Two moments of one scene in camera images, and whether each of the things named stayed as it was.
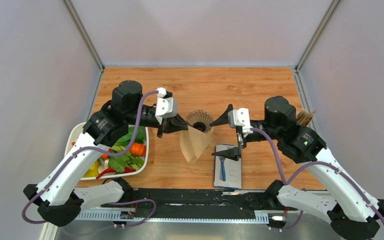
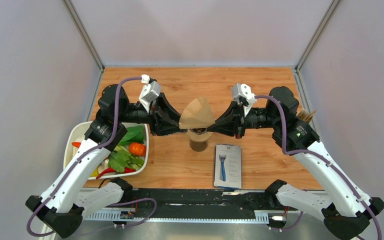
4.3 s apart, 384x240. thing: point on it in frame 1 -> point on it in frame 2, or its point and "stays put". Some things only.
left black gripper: [171, 125] stays put
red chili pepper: [126, 170] stays put
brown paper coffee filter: [193, 141] -> [197, 113]
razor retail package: [227, 172] stays put
